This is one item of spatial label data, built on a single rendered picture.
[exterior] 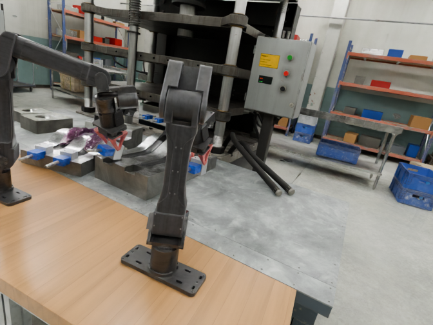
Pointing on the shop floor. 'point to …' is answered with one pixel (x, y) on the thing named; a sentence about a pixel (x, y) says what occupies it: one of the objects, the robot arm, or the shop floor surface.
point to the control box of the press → (277, 84)
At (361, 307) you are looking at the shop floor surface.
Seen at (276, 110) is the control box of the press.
